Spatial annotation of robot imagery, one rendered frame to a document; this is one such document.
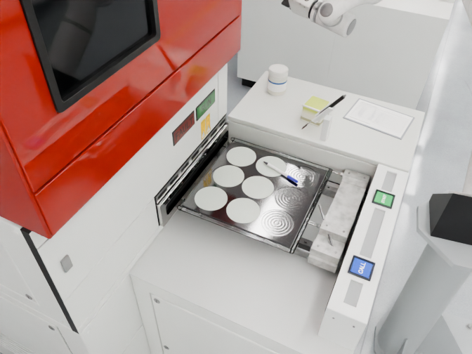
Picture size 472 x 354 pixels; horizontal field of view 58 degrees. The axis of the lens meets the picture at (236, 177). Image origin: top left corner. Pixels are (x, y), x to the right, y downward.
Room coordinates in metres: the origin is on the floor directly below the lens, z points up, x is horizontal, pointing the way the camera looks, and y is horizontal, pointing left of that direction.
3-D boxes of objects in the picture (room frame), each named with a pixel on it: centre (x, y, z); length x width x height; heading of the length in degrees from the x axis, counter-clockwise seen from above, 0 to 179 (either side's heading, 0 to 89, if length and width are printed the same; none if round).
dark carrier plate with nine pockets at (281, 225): (0.94, -0.07, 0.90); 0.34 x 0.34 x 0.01; 65
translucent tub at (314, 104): (1.22, -0.27, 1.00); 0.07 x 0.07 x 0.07; 57
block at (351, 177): (1.00, -0.39, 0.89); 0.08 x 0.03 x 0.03; 65
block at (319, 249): (0.71, -0.25, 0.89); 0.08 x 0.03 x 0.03; 65
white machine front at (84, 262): (0.86, 0.21, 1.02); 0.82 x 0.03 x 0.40; 155
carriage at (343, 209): (0.85, -0.32, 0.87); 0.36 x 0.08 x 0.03; 155
